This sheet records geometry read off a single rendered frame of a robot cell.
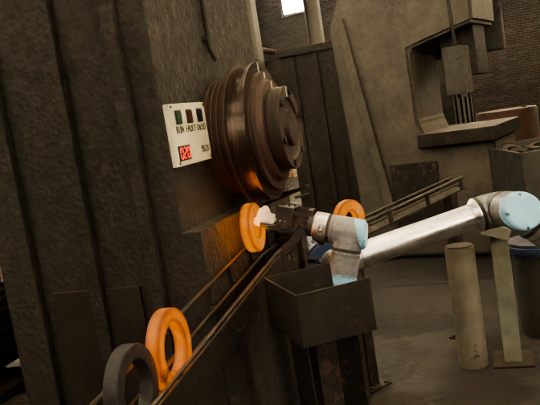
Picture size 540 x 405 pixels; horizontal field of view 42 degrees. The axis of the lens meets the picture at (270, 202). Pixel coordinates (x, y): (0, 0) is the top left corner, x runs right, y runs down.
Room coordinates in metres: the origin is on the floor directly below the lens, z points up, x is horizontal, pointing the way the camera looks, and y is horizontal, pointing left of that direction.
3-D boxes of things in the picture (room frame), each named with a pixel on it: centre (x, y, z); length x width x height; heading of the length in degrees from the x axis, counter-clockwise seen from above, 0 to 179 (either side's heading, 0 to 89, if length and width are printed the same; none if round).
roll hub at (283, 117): (2.38, -0.09, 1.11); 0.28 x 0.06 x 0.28; 162
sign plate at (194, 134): (2.12, 0.21, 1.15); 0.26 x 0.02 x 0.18; 162
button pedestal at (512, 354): (2.84, -0.91, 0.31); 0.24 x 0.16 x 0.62; 162
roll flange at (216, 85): (2.44, 0.08, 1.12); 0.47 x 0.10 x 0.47; 162
